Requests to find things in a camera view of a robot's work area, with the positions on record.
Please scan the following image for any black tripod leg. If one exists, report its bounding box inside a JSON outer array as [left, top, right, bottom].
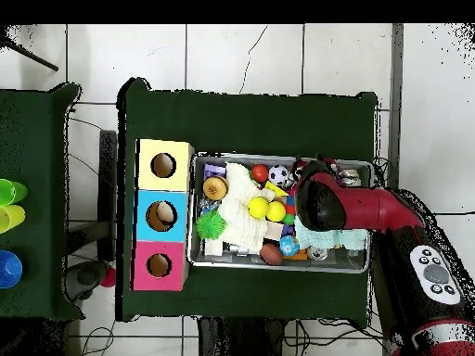
[[0, 38, 59, 72]]

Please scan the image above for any wooden box with three holes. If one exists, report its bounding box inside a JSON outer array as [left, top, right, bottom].
[[129, 138, 196, 292]]

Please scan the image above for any orange red ball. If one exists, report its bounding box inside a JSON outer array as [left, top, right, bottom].
[[250, 163, 269, 184]]

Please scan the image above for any bright green plastic cup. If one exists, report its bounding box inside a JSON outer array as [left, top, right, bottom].
[[0, 178, 29, 207]]

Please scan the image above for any blue globe ball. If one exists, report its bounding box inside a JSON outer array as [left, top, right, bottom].
[[278, 235, 301, 258]]

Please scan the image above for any green spiky rubber ball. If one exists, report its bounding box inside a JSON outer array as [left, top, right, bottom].
[[194, 209, 227, 241]]

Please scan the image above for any blue plastic cup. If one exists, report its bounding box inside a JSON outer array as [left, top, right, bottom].
[[0, 249, 24, 289]]

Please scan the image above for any small red floor ball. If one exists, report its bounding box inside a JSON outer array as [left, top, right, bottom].
[[98, 266, 117, 288]]

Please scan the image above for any dark grey rounded object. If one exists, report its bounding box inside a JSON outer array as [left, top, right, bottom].
[[64, 259, 109, 302]]

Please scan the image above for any black white soccer ball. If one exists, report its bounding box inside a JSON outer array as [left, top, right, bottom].
[[267, 164, 290, 186]]

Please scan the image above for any mint green waffle cloth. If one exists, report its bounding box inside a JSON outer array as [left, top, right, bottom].
[[294, 226, 368, 251]]

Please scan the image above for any toy hamburger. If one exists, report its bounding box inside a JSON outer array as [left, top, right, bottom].
[[202, 175, 230, 202]]

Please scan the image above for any yellow smiley ball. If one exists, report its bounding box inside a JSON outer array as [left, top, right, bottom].
[[247, 196, 269, 220]]

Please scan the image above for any shallow silver mesh bin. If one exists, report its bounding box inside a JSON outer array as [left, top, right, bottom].
[[186, 151, 375, 274]]

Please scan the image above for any cream waffle cloth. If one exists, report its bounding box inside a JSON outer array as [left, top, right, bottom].
[[216, 161, 277, 252]]

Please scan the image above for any brown toy football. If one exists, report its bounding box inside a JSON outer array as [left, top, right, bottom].
[[258, 242, 285, 267]]

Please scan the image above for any dark green side table cloth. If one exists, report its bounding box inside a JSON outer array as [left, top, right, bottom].
[[0, 82, 84, 322]]

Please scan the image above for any yellow green plastic cup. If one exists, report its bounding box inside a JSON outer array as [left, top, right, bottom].
[[0, 204, 27, 235]]

